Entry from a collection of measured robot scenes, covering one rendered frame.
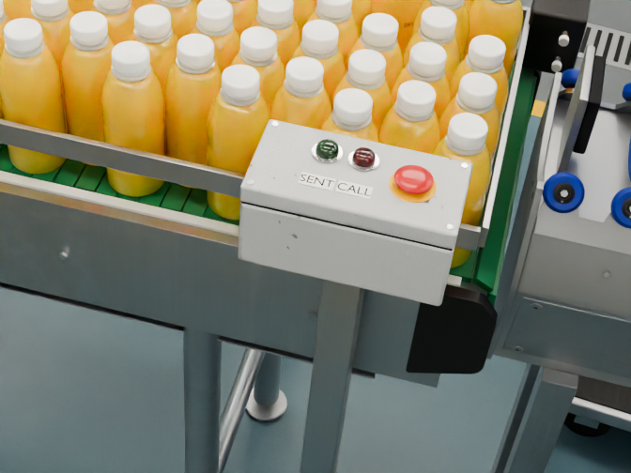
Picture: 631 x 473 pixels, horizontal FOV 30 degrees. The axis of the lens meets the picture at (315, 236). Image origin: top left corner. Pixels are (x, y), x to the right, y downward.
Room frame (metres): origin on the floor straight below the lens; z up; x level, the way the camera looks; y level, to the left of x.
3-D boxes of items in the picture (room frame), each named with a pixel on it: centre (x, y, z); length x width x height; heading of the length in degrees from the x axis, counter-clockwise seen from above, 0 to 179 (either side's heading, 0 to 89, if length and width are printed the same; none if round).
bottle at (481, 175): (0.90, -0.14, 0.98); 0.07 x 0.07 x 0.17
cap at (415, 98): (0.95, -0.09, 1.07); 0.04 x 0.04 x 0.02
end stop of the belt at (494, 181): (1.06, -0.21, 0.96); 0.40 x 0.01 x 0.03; 171
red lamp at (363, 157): (0.81, -0.04, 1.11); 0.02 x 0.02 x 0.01
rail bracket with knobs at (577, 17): (1.25, -0.27, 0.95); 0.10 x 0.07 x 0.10; 171
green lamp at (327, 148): (0.82, 0.00, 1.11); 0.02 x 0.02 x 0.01
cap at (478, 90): (0.97, -0.15, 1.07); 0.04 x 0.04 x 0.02
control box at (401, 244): (0.79, -0.03, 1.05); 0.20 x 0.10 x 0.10; 81
